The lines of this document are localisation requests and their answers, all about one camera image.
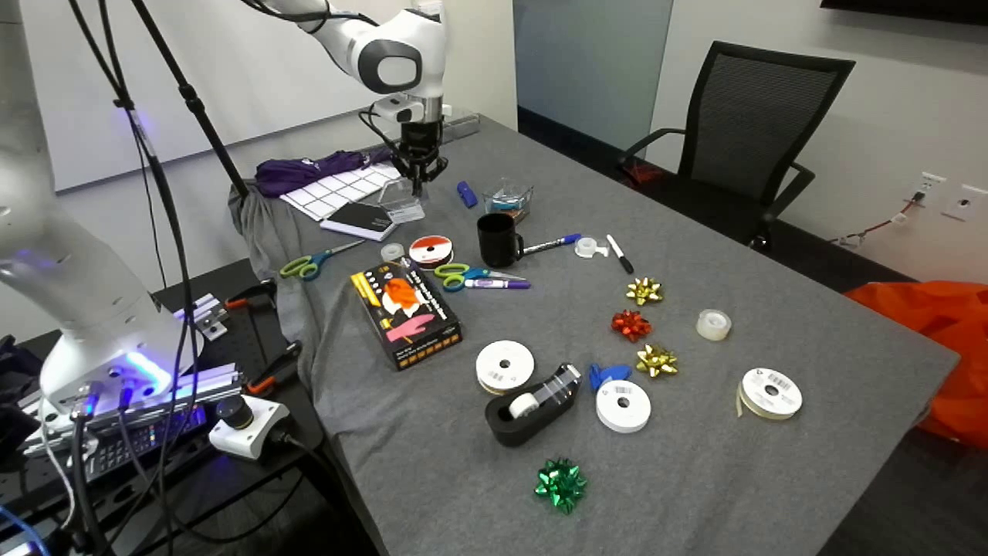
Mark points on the black camera stand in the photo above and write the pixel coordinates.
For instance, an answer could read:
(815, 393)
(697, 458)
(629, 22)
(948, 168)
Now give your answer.
(190, 104)

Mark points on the blue gift bow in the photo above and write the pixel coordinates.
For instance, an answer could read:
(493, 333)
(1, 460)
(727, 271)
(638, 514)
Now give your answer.
(607, 376)

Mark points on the translucent tape roll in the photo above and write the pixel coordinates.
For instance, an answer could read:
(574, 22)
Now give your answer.
(713, 324)

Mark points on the black booklet white border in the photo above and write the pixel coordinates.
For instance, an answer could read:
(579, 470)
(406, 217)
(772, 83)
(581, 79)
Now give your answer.
(358, 221)

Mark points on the gold gift bow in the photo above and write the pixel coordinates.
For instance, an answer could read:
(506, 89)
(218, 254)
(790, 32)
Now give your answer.
(644, 291)
(657, 363)

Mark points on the black cup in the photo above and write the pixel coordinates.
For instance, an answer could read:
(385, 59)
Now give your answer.
(499, 245)

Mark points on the white power strip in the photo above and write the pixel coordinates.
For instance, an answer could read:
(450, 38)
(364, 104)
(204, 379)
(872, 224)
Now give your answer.
(249, 428)

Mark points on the clear plastic container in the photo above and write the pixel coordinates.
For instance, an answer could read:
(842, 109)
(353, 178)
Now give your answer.
(406, 209)

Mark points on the clear tape roll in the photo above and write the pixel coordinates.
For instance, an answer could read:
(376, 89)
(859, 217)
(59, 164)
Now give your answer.
(389, 251)

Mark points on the white label sheet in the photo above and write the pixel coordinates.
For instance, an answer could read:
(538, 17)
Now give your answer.
(342, 188)

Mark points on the blue pen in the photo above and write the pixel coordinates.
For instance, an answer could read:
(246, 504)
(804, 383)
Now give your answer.
(552, 245)

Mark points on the orange plastic bag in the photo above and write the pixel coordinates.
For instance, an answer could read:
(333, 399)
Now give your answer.
(936, 342)

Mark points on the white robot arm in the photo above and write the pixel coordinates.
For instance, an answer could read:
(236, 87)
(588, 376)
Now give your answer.
(381, 64)

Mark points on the red gift bow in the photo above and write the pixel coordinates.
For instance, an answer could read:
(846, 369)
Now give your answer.
(632, 324)

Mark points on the clear box teal ribbon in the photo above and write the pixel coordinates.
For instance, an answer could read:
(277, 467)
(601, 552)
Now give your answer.
(510, 201)

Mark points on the white wall outlet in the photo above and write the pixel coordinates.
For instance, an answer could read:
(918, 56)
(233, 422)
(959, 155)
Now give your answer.
(971, 201)
(931, 187)

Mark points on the purple marker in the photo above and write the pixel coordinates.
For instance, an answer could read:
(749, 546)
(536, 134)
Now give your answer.
(499, 282)

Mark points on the small white tape roll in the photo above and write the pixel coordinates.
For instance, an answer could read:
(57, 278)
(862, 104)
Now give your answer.
(591, 247)

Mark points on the black white marker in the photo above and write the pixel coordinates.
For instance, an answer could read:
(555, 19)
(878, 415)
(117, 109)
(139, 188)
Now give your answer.
(620, 254)

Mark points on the red white ribbon spool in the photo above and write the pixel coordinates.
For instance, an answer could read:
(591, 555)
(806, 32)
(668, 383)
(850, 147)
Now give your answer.
(431, 251)

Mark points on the purple cloth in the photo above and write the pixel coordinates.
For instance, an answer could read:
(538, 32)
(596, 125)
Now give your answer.
(311, 171)

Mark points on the metal clamp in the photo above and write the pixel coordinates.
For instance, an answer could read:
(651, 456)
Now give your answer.
(203, 316)

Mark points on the large blue green scissors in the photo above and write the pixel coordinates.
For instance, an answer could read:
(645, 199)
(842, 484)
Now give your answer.
(304, 267)

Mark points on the black tape dispenser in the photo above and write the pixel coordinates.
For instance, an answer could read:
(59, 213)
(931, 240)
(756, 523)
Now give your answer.
(536, 404)

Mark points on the green gift bow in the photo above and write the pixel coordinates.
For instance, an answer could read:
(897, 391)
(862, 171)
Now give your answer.
(560, 487)

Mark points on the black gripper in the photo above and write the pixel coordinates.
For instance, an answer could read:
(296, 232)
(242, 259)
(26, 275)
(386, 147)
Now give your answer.
(422, 142)

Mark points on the black mesh office chair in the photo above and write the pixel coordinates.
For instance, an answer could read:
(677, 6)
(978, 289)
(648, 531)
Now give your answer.
(762, 112)

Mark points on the black glove package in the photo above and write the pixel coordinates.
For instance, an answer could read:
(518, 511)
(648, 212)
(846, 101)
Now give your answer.
(406, 314)

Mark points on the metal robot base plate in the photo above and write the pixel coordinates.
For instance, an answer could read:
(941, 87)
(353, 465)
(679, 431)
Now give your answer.
(133, 411)

